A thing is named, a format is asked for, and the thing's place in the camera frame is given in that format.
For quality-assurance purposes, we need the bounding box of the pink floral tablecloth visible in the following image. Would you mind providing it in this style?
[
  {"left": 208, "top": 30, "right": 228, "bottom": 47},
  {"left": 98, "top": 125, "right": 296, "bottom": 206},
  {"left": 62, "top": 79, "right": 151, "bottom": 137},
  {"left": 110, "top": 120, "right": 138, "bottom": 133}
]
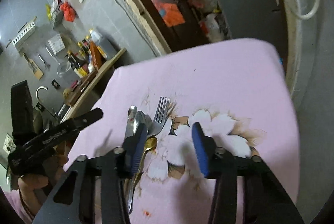
[{"left": 4, "top": 37, "right": 301, "bottom": 224}]

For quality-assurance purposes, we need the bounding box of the chrome sink faucet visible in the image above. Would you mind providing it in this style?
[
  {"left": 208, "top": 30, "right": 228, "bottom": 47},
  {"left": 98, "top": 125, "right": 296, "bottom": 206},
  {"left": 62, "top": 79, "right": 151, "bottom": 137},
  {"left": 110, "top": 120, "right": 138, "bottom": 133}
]
[{"left": 35, "top": 85, "right": 56, "bottom": 118}]

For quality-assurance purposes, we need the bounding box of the wooden cutting board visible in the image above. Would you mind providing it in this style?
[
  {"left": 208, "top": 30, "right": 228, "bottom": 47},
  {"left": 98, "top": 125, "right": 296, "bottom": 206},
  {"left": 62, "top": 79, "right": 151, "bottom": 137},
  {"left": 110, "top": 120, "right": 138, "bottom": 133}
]
[{"left": 63, "top": 70, "right": 98, "bottom": 107}]

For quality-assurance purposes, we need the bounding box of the silver spoon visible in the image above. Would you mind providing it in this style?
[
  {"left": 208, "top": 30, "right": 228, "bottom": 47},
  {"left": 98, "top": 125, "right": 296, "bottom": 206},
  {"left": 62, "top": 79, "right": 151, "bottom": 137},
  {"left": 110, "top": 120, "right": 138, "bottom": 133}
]
[{"left": 125, "top": 105, "right": 137, "bottom": 139}]

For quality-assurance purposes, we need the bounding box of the orange seasoning pouch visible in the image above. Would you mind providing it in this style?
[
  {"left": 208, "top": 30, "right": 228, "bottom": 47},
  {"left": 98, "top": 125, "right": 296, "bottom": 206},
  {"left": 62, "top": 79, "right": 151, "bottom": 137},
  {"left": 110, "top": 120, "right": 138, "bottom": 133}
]
[{"left": 89, "top": 42, "right": 102, "bottom": 70}]

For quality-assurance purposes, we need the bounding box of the white wall rack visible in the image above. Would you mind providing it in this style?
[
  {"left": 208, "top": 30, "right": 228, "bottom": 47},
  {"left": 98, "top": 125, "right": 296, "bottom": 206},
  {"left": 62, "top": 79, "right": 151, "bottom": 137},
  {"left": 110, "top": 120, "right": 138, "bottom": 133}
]
[{"left": 6, "top": 16, "right": 37, "bottom": 52}]

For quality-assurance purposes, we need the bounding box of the red plastic bag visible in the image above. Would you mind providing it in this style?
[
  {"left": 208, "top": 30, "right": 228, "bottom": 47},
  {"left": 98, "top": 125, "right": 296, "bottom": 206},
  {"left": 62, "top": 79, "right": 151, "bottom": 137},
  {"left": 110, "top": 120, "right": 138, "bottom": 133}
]
[{"left": 60, "top": 1, "right": 76, "bottom": 23}]

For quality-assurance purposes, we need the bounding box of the silver fork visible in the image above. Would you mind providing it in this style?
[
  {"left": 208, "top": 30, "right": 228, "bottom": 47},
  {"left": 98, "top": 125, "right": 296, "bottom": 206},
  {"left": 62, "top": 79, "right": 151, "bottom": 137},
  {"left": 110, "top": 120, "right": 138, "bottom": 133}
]
[{"left": 147, "top": 97, "right": 170, "bottom": 138}]

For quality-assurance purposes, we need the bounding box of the gold spoon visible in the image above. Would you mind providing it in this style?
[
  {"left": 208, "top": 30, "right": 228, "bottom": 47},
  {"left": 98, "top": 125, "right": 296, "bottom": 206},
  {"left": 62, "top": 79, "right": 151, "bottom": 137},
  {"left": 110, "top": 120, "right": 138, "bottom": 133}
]
[{"left": 132, "top": 137, "right": 157, "bottom": 185}]

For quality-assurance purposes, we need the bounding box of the person's left hand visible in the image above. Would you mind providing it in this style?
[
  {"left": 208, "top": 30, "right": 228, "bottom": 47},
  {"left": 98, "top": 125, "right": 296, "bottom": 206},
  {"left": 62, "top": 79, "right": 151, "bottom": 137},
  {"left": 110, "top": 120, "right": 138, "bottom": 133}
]
[{"left": 18, "top": 145, "right": 68, "bottom": 219}]

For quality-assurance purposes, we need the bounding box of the dark grey mini fridge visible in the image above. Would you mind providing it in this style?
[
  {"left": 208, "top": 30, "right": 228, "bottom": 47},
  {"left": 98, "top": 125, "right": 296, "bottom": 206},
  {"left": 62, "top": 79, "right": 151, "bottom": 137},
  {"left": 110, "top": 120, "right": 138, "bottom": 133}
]
[{"left": 218, "top": 0, "right": 288, "bottom": 46}]

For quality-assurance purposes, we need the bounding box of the large oil jug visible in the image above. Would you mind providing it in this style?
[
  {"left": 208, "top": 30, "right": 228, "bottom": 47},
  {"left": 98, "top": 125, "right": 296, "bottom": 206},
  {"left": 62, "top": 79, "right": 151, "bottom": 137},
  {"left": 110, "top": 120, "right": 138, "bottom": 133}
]
[{"left": 89, "top": 29, "right": 117, "bottom": 60}]

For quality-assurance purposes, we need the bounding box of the dark soy sauce bottle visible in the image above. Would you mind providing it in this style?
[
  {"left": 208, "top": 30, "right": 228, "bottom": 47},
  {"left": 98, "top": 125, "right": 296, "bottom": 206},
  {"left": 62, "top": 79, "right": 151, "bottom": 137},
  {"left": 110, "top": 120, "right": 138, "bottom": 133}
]
[{"left": 67, "top": 50, "right": 89, "bottom": 78}]

